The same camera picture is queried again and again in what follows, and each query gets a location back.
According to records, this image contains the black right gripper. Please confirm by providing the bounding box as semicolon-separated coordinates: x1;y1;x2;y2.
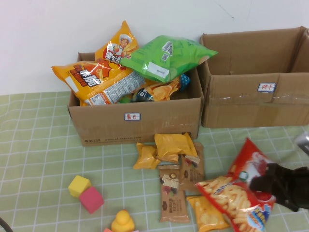
249;163;309;212

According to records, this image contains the red shrimp stick bag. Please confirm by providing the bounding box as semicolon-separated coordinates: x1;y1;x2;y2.
196;137;277;232

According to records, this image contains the yellow cracker packet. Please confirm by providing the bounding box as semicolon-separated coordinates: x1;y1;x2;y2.
187;195;231;232

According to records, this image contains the brown wafer biscuit packet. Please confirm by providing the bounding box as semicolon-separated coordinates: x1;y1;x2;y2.
158;165;191;223
180;142;206;193

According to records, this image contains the large yellow snack packet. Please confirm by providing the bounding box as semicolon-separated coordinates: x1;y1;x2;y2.
154;132;198;163

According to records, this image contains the small yellow snack packet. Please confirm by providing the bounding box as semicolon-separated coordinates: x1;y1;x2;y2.
133;142;162;170

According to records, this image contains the large orange snack bag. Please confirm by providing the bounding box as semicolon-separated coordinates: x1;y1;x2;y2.
51;60;147;106

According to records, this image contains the large plain cardboard box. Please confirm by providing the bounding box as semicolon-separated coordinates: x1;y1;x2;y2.
199;26;309;129

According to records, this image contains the white label sticker blue border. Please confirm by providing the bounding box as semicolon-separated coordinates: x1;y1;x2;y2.
257;82;277;93
124;112;142;121

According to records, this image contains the cardboard box with printed text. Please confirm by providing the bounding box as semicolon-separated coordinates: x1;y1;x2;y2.
67;52;205;147

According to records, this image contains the blue polka dot packet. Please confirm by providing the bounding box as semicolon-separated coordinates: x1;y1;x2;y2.
180;73;191;91

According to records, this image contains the dark blue potato chip bag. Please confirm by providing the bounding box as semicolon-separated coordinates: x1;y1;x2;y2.
131;77;182;102

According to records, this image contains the yellow rubber duck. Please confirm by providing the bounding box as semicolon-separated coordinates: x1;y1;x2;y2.
111;209;136;232

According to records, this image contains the green chip bag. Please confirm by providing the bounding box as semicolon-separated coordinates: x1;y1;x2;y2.
120;35;219;83

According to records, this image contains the pink foam cube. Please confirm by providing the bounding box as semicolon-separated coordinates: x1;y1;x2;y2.
79;185;106;215

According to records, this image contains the yellow foam cube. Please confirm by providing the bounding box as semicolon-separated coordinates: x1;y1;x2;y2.
68;175;93;198

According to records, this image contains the orange chip bag with chef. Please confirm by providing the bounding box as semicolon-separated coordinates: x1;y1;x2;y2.
95;20;140;65

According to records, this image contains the green checked tablecloth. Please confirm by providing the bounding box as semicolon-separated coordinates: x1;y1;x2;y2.
0;91;309;232

